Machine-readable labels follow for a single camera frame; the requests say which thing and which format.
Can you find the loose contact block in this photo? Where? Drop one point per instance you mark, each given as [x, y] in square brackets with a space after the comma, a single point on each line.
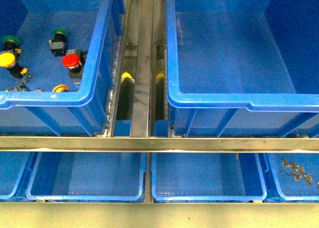
[22, 88]

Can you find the small blue bin far-left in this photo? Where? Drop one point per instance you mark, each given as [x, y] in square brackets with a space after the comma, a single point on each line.
[14, 174]

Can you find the vertical metal divider rail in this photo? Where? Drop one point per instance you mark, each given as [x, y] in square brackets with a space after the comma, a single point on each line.
[142, 89]

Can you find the green button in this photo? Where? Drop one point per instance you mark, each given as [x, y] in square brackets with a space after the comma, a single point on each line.
[58, 45]
[12, 44]

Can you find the green button middle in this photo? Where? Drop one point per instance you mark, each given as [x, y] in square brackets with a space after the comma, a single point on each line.
[58, 45]

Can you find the small blue bin left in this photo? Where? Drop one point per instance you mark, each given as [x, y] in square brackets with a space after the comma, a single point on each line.
[88, 177]

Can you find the large blue source bin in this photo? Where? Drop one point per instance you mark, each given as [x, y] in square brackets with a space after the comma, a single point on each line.
[93, 26]

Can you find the pile of metal clips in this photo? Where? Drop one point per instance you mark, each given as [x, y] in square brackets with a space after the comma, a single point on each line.
[299, 173]

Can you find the green button left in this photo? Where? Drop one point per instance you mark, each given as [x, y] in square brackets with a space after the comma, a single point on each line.
[12, 44]

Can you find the horizontal metal shelf rail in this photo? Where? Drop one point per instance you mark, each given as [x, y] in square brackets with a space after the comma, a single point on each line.
[152, 145]

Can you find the red mushroom push button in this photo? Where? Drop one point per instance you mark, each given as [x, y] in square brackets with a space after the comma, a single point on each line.
[74, 61]

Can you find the large blue middle bin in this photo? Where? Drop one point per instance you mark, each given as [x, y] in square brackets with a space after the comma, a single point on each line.
[243, 68]

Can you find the yellow mushroom push button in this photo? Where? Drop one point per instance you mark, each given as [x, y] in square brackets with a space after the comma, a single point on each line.
[9, 62]

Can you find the small blue bin middle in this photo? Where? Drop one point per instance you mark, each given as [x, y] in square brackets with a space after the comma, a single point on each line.
[207, 177]

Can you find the small blue bin with clips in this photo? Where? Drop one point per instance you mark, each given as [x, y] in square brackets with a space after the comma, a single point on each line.
[271, 164]

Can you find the yellow button at front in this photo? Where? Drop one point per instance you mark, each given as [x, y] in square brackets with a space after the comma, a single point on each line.
[60, 88]

